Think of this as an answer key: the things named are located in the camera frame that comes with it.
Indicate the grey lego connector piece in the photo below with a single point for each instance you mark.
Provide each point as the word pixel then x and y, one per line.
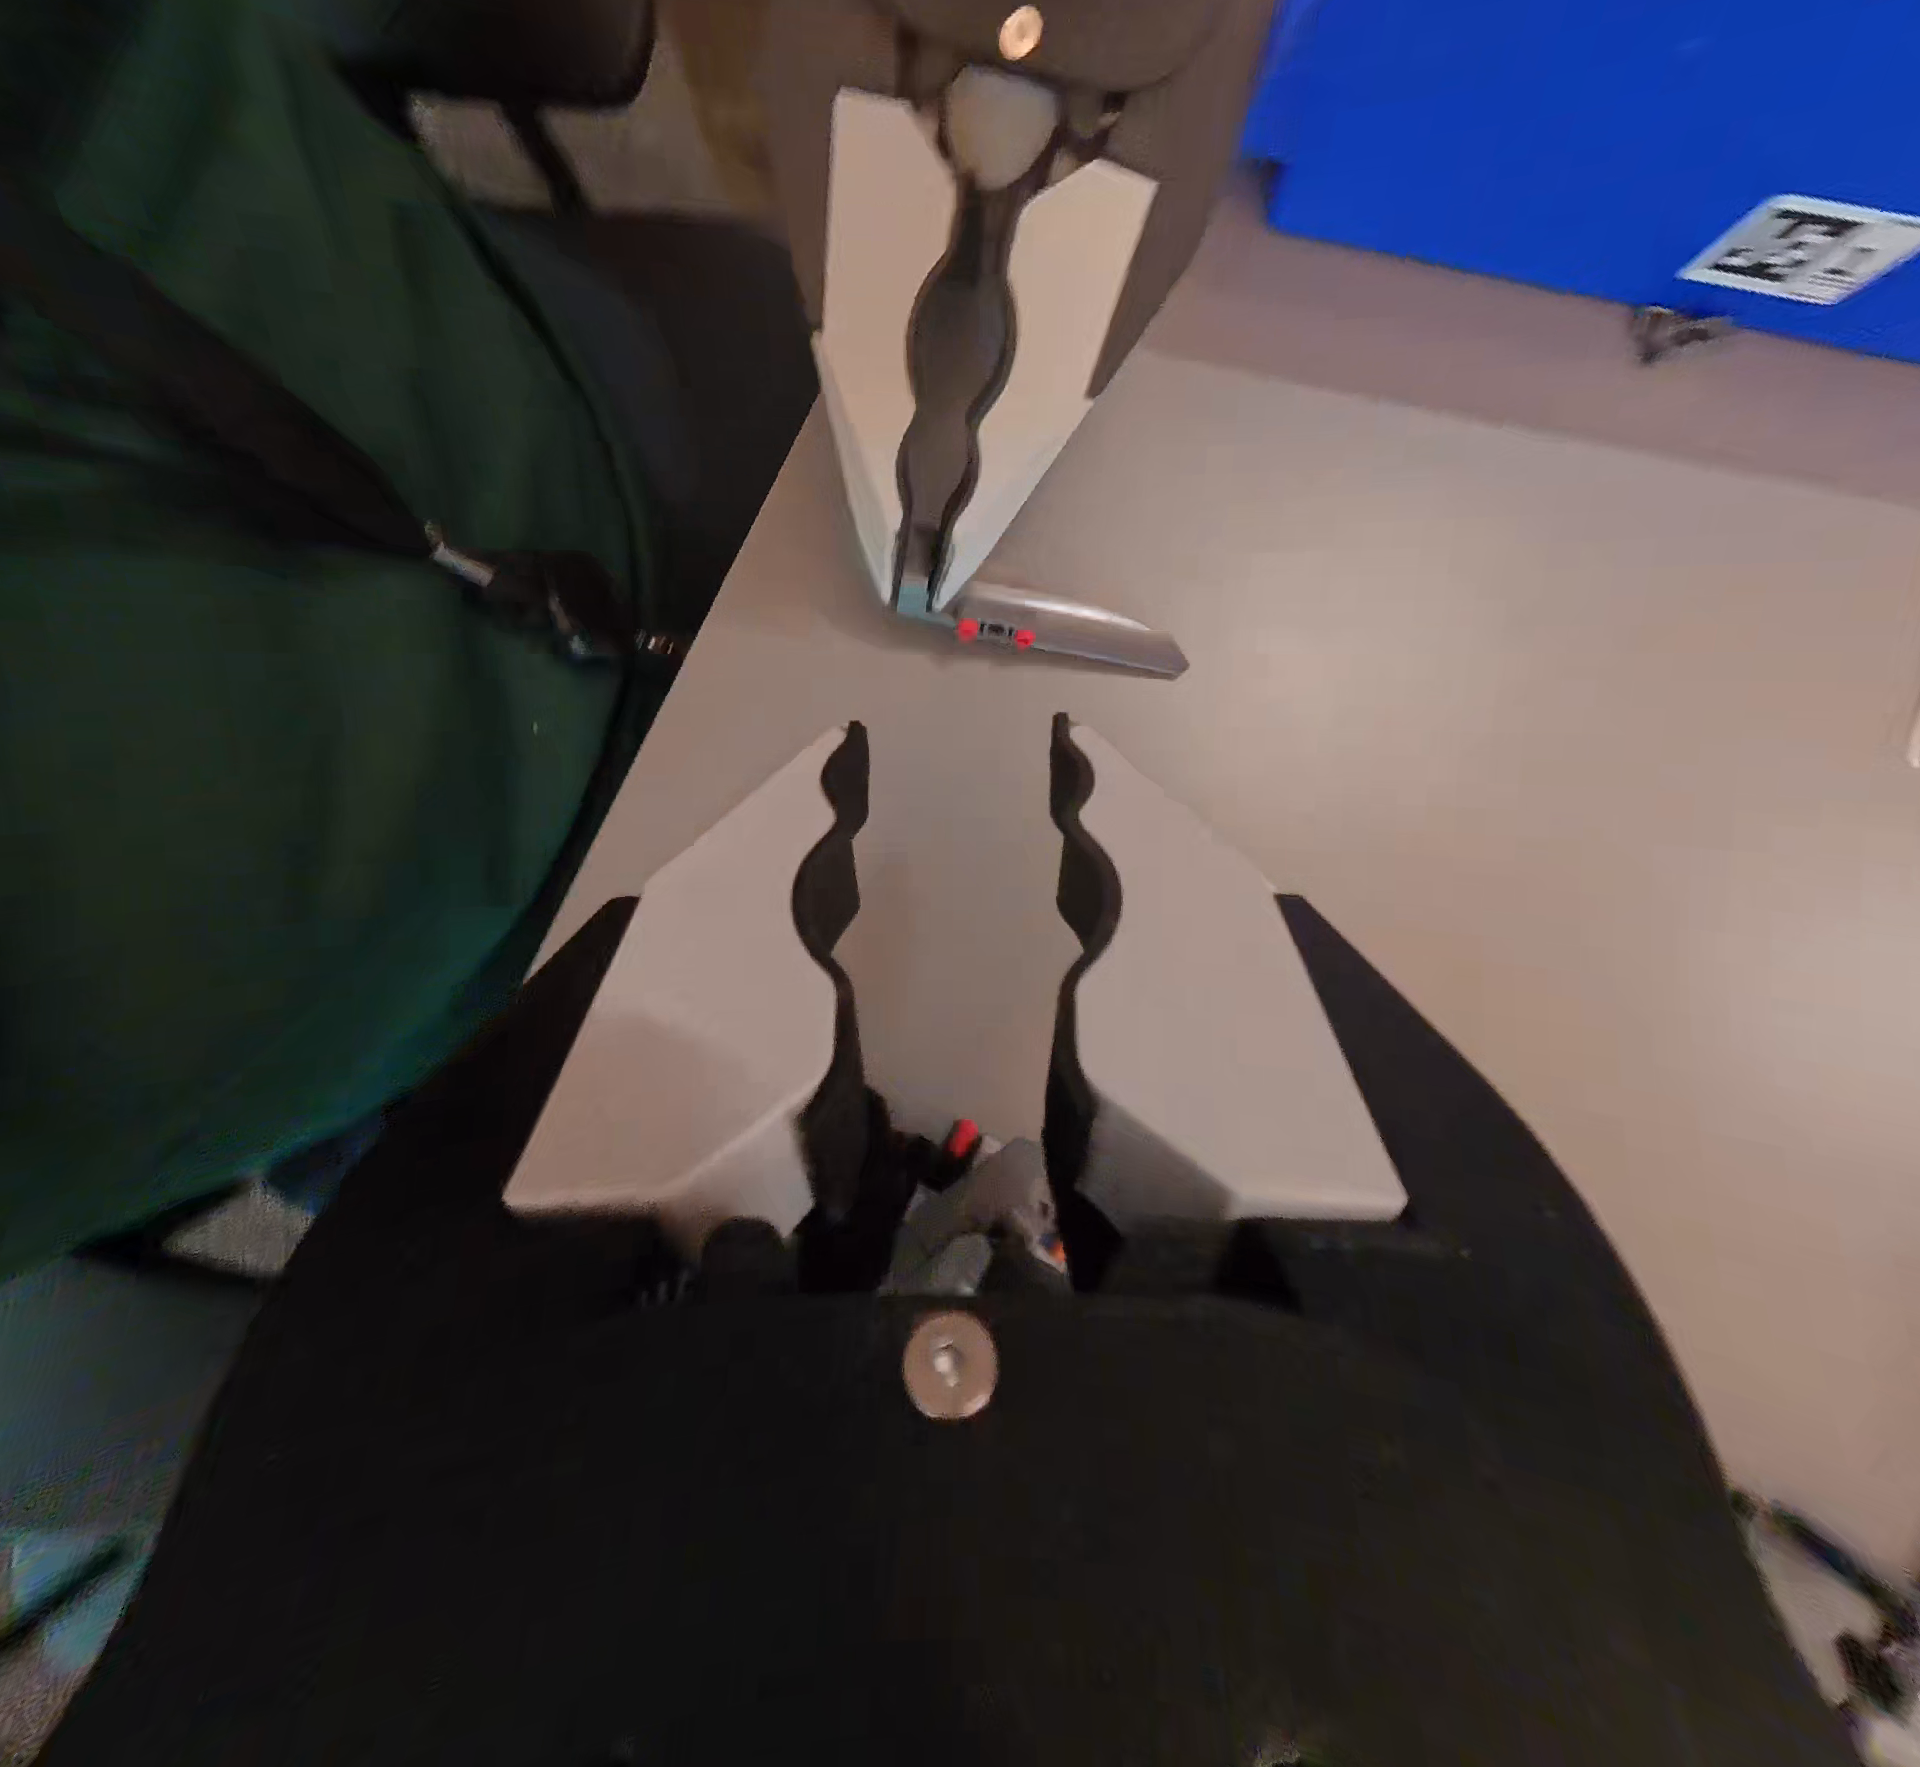
pixel 1672 329

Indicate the black white marker tag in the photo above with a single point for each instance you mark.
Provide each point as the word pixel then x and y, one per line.
pixel 1801 252

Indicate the blue plastic parts bin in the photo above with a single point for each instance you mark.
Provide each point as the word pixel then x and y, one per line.
pixel 1501 72

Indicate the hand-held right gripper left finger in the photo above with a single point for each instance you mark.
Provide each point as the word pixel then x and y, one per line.
pixel 674 1047

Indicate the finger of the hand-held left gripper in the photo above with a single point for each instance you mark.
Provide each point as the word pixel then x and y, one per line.
pixel 1073 297
pixel 871 297

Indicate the grey lego wing piece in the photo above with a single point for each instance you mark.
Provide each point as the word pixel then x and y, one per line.
pixel 1081 635

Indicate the grey black lego spaceship model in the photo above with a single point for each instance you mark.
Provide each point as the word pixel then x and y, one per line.
pixel 976 1212

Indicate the black chair armrest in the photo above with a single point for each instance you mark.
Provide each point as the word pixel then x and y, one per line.
pixel 527 58

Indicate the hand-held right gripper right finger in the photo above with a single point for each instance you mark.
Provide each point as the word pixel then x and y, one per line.
pixel 1230 1047

